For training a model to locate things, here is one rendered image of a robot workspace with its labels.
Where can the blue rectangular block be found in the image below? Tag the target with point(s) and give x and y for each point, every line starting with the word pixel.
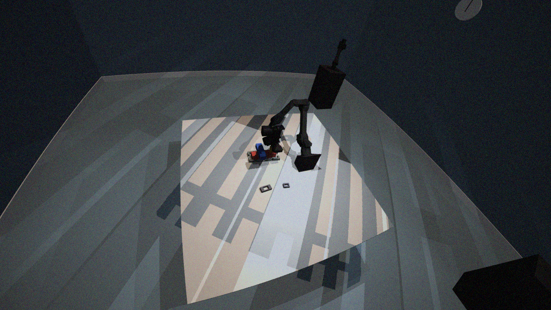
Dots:
pixel 260 151

